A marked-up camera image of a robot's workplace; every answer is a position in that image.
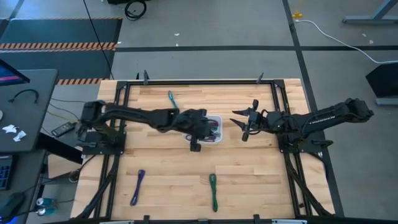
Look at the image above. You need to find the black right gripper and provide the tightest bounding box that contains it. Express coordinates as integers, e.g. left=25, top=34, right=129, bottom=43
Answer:
left=229, top=99, right=269, bottom=142

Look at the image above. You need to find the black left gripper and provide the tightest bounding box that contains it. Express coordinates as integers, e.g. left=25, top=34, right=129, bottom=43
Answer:
left=177, top=108, right=216, bottom=153

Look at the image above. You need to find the teal toothbrush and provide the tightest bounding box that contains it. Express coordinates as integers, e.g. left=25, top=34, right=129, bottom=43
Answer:
left=167, top=90, right=179, bottom=110

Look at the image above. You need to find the purple toothbrush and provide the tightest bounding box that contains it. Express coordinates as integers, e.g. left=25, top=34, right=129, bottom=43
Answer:
left=129, top=169, right=146, bottom=207

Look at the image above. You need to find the black remote control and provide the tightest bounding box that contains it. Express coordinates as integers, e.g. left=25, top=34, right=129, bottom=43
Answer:
left=50, top=121, right=78, bottom=138

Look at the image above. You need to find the black box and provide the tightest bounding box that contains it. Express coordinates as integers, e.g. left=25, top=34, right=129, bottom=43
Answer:
left=365, top=62, right=398, bottom=100

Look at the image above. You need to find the grey table leg base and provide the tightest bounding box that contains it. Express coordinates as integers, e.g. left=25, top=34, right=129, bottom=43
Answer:
left=341, top=0, right=398, bottom=26

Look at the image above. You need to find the black hazard striped floor mat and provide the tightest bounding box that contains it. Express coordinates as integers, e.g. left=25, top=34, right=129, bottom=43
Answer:
left=0, top=17, right=123, bottom=85

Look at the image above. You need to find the black side desk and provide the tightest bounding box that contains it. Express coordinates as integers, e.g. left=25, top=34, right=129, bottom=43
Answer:
left=0, top=68, right=58, bottom=154

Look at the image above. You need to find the white paper scrap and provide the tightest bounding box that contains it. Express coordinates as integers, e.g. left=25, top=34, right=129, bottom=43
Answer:
left=2, top=124, right=20, bottom=134
left=12, top=130, right=27, bottom=142

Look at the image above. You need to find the computer monitor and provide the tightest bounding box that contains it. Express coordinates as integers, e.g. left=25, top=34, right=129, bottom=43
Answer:
left=0, top=58, right=31, bottom=87

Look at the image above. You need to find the black keyboard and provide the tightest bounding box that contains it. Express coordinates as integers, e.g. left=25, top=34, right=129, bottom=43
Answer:
left=0, top=154, right=14, bottom=191

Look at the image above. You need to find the white plastic tray with handle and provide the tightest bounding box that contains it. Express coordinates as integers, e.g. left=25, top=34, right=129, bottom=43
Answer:
left=198, top=114, right=223, bottom=144

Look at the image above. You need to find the black aluminium table frame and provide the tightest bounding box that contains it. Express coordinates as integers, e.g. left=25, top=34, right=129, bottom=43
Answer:
left=74, top=70, right=345, bottom=224

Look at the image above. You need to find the white floor cable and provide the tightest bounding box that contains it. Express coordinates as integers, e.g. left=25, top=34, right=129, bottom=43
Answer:
left=294, top=19, right=398, bottom=65

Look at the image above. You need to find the coiled black cable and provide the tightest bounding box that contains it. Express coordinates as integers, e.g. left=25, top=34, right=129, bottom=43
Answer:
left=124, top=0, right=147, bottom=21

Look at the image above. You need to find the long black floor cable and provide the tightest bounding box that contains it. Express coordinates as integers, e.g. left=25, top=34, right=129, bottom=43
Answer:
left=82, top=0, right=115, bottom=81

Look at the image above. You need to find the short black cable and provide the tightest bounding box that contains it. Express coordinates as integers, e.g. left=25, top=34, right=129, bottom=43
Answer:
left=8, top=88, right=40, bottom=105

